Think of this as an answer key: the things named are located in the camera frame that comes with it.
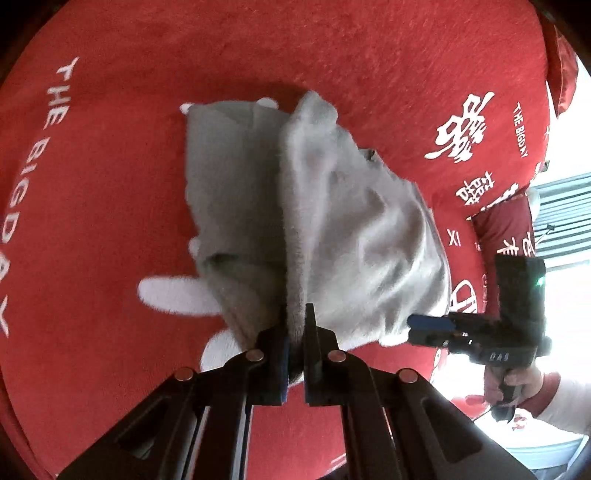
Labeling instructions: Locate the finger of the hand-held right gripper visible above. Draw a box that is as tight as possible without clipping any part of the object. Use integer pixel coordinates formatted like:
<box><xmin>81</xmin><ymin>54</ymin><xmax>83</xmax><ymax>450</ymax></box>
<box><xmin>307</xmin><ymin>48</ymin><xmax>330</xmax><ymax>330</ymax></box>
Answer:
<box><xmin>407</xmin><ymin>314</ymin><xmax>459</xmax><ymax>332</ymax></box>
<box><xmin>406</xmin><ymin>329</ymin><xmax>463</xmax><ymax>349</ymax></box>

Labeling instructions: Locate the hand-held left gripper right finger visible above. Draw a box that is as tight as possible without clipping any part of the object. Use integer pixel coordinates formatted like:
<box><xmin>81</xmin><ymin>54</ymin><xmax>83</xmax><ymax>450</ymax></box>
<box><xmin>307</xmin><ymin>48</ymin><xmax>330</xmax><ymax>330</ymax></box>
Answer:
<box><xmin>303</xmin><ymin>303</ymin><xmax>537</xmax><ymax>480</ymax></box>

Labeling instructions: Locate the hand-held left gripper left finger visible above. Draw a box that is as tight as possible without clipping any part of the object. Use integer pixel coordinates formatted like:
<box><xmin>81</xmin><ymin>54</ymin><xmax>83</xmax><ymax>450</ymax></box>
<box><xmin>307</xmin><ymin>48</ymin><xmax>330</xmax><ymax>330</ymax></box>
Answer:
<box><xmin>58</xmin><ymin>325</ymin><xmax>291</xmax><ymax>480</ymax></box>

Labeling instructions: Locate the grey sweater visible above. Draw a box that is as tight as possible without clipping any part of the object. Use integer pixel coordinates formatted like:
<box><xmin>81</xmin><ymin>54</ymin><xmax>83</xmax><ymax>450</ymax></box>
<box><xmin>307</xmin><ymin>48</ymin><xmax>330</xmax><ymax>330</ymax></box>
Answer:
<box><xmin>137</xmin><ymin>90</ymin><xmax>454</xmax><ymax>385</ymax></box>

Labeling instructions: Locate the person's right forearm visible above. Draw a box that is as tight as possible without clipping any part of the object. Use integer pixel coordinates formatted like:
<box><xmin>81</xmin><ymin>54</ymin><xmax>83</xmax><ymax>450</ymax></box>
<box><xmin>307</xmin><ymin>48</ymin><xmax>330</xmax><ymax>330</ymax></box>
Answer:
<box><xmin>522</xmin><ymin>371</ymin><xmax>591</xmax><ymax>437</ymax></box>

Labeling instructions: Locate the person's right hand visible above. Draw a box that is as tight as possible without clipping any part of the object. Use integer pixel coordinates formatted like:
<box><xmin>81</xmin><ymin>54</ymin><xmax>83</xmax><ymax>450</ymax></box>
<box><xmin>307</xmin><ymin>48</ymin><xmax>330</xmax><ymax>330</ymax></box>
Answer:
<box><xmin>482</xmin><ymin>364</ymin><xmax>548</xmax><ymax>409</ymax></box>

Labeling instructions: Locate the red printed pillow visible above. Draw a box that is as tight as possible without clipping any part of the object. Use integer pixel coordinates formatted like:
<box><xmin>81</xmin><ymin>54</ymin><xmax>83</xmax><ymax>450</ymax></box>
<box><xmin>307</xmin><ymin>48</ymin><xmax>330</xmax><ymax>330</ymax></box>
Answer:
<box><xmin>471</xmin><ymin>193</ymin><xmax>540</xmax><ymax>260</ymax></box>

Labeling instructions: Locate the grey slatted window blind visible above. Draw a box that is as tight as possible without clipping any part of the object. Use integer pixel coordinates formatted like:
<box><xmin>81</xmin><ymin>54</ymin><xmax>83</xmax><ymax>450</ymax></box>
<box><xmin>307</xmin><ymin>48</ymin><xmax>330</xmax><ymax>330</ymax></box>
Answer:
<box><xmin>530</xmin><ymin>171</ymin><xmax>591</xmax><ymax>266</ymax></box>

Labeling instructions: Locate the red printed blanket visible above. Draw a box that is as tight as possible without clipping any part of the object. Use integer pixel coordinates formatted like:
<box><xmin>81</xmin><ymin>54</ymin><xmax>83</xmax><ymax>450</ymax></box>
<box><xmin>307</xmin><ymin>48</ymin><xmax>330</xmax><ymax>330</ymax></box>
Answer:
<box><xmin>0</xmin><ymin>0</ymin><xmax>580</xmax><ymax>480</ymax></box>

